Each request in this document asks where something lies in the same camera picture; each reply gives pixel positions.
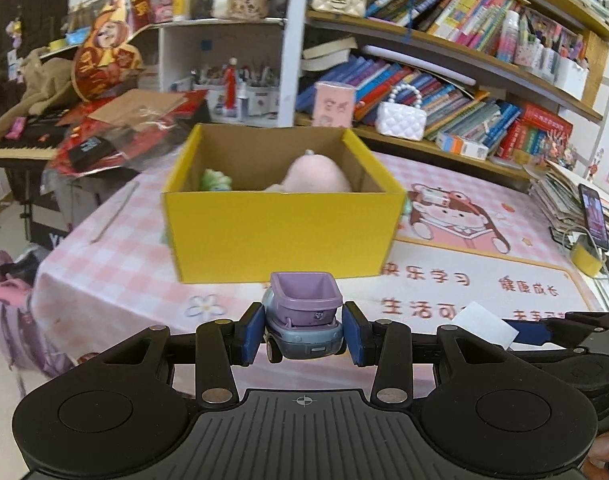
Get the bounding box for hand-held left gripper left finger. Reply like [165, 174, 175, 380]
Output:
[97, 301, 266, 407]

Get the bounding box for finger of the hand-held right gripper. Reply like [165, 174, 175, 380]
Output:
[505, 311, 609, 354]

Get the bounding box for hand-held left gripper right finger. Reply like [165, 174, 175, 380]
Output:
[343, 301, 516, 407]

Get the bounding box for white paper slip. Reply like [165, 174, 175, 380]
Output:
[454, 301, 520, 350]

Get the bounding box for purple toy truck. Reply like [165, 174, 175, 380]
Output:
[260, 271, 347, 364]

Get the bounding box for yellow cardboard box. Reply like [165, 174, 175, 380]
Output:
[163, 123, 408, 285]

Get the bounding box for green dinosaur toy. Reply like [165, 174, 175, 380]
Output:
[200, 167, 234, 192]

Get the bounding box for pink plush pig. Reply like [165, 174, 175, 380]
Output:
[263, 148, 355, 194]

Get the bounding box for person's right hand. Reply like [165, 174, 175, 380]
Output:
[583, 430, 609, 480]

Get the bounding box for pink printed desk mat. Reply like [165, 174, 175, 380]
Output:
[379, 152, 606, 352]

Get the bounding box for yellow tape roll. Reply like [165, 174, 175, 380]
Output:
[569, 241, 606, 279]

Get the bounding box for black smartphone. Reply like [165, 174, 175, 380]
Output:
[577, 183, 609, 252]

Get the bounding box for pile of books and papers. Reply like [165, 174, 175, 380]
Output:
[527, 159, 609, 247]

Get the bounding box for pink checkered tablecloth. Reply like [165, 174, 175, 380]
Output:
[31, 150, 535, 362]

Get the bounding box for orange and blue box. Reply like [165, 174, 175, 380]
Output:
[434, 131, 490, 161]

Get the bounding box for row of red books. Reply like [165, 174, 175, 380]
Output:
[493, 101, 575, 164]

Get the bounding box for pile of red packets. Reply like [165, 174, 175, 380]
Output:
[46, 94, 211, 177]

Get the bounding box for white quilted pearl handbag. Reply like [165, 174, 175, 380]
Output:
[375, 83, 428, 142]

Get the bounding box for purple backpack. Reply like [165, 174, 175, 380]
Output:
[0, 249, 78, 397]

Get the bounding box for pink card box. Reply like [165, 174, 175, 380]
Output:
[311, 81, 358, 129]

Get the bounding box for black rectangular box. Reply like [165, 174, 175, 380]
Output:
[66, 134, 118, 172]

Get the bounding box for white bins of pens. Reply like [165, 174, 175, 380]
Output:
[191, 56, 281, 122]

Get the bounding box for row of colourful books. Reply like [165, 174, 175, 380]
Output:
[349, 54, 524, 157]

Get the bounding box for black keyboard stand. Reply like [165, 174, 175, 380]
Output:
[18, 159, 51, 252]

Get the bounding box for brown cardboard sheet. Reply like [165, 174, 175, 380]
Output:
[86, 88, 186, 127]

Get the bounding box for white pen cups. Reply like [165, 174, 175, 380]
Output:
[513, 9, 591, 102]

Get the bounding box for wooden bookshelf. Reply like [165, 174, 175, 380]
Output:
[148, 0, 609, 182]

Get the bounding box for white rolled paper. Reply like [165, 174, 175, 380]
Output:
[361, 44, 478, 87]

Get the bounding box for stack of lying books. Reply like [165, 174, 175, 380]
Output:
[300, 37, 361, 72]

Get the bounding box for black piano keyboard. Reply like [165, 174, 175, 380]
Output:
[0, 114, 71, 162]

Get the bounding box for red figure decoration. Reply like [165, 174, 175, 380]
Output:
[71, 0, 154, 107]

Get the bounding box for brown plush cloth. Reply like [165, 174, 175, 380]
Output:
[0, 49, 76, 127]

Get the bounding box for row of upright shelf books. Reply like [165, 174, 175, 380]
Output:
[359, 0, 521, 57]

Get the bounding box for red wall sticker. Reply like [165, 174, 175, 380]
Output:
[587, 147, 606, 182]

